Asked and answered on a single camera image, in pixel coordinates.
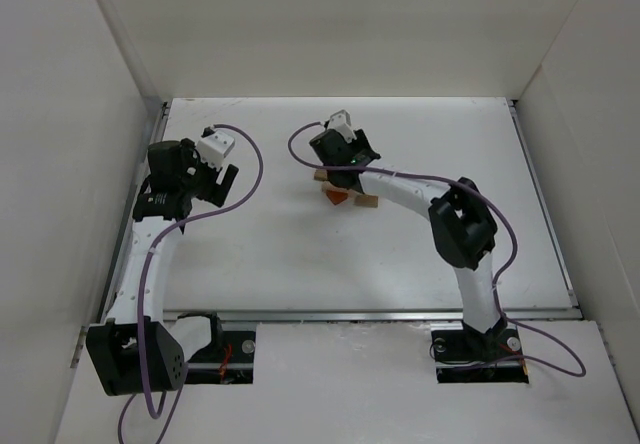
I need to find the short light wood block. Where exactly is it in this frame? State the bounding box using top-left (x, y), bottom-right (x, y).
top-left (313, 170), bottom-right (328, 182)

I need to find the orange triangular wood block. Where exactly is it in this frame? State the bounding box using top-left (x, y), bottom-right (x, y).
top-left (324, 189), bottom-right (350, 206)

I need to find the tan wood block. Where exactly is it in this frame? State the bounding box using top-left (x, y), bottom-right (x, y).
top-left (353, 195), bottom-right (379, 209)

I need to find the long light wood block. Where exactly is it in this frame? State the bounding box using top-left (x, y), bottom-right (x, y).
top-left (321, 181), bottom-right (336, 192)

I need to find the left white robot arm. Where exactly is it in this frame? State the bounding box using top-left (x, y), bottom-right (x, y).
top-left (86, 131), bottom-right (238, 396)

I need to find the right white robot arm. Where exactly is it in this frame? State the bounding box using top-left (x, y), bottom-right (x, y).
top-left (310, 128), bottom-right (506, 361)

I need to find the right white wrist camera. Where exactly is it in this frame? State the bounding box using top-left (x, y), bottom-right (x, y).
top-left (325, 110), bottom-right (356, 143)

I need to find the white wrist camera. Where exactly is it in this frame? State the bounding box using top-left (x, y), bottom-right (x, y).
top-left (196, 127), bottom-right (235, 171)
top-left (325, 110), bottom-right (356, 143)

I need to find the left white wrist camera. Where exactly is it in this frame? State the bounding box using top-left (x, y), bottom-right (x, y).
top-left (196, 127), bottom-right (235, 171)

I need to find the aluminium front rail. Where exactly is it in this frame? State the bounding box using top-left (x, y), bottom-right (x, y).
top-left (169, 305), bottom-right (583, 325)

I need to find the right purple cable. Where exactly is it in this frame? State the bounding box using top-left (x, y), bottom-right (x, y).
top-left (288, 120), bottom-right (586, 378)

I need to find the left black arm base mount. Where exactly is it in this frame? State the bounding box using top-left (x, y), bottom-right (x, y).
top-left (186, 314), bottom-right (256, 385)

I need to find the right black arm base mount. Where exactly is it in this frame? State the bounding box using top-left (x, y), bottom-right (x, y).
top-left (429, 326), bottom-right (529, 384)

